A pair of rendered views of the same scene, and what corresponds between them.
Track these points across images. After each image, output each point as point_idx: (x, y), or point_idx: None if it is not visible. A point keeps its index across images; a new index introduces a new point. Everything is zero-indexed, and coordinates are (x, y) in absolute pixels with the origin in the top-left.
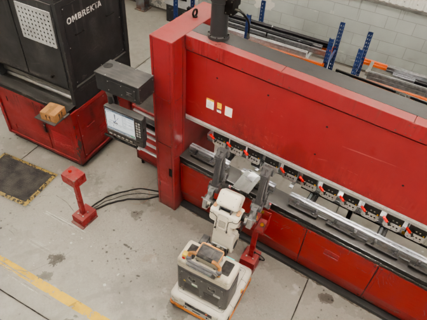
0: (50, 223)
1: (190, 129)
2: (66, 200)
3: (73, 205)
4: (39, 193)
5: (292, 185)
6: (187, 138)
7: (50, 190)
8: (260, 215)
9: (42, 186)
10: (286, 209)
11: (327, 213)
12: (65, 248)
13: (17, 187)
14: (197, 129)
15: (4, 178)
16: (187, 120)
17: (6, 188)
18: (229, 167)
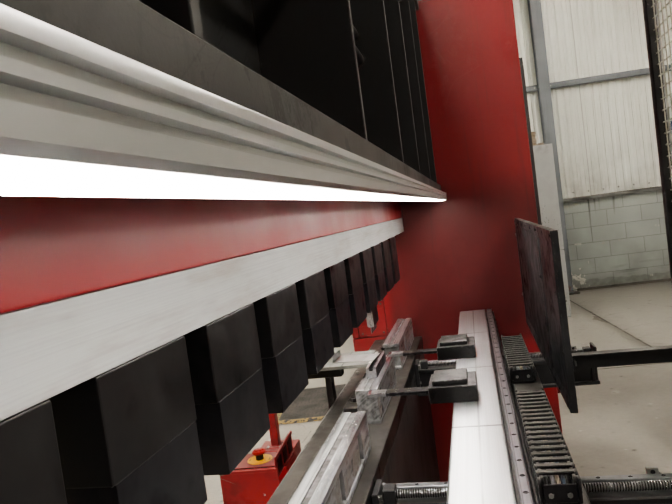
0: (252, 448)
1: (412, 282)
2: (306, 440)
3: (301, 447)
4: (303, 422)
5: (385, 391)
6: (405, 305)
7: (316, 425)
8: (274, 465)
9: (318, 417)
10: (299, 458)
11: (303, 487)
12: (206, 475)
13: (301, 408)
14: (450, 302)
15: (309, 398)
16: (396, 245)
17: (292, 405)
18: (397, 366)
